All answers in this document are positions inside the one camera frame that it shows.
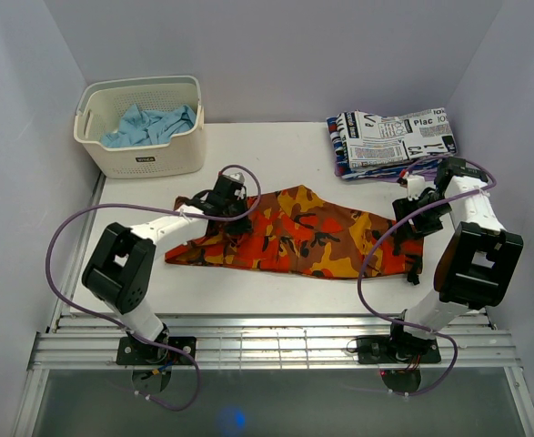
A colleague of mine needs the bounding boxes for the orange camouflage trousers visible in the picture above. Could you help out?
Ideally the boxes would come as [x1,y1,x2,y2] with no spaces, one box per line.
[165,185,423,281]

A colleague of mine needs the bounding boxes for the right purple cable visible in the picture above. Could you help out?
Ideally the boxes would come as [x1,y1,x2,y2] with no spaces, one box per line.
[356,152,498,398]

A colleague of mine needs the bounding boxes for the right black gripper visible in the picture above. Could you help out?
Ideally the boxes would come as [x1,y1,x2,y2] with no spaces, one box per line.
[392,192,452,245]

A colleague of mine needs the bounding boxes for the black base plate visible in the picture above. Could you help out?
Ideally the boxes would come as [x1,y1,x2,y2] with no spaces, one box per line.
[356,335,441,364]
[116,336,196,367]

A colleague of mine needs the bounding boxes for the light blue cloth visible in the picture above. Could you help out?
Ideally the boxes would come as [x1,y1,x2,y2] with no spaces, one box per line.
[100,104,196,148]

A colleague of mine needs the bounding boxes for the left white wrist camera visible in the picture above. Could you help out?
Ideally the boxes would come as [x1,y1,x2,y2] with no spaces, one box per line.
[227,172,245,187]

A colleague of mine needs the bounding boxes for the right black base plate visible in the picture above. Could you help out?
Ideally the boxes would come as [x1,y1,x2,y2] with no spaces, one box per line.
[356,335,441,364]

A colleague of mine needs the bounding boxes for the aluminium rail frame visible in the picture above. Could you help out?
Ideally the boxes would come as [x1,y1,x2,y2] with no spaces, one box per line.
[12,311,534,436]

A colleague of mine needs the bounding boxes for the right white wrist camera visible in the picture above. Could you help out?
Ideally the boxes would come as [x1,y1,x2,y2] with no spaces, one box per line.
[398,172,426,201]

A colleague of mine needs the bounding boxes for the white perforated plastic basket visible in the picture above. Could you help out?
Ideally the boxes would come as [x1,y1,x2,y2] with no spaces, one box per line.
[73,76,206,178]

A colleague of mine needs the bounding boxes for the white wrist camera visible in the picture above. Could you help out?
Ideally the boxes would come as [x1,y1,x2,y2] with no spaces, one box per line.
[227,172,245,187]
[398,172,426,201]

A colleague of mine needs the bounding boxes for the purple folded trousers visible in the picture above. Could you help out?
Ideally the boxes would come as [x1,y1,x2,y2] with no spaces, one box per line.
[335,158,443,182]

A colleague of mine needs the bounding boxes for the blue patterned folded trousers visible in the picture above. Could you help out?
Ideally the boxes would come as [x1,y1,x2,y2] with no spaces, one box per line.
[326,114,445,181]

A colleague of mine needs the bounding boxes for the newspaper print folded trousers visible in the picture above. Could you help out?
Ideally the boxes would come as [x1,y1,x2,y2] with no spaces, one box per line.
[338,107,458,173]

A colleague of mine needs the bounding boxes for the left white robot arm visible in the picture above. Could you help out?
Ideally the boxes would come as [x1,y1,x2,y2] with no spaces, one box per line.
[82,173,252,364]

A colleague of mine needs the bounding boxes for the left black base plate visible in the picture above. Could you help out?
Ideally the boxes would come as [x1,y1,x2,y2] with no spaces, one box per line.
[116,336,196,367]

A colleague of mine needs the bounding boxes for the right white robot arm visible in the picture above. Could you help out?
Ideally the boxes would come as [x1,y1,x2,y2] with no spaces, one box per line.
[386,158,523,361]

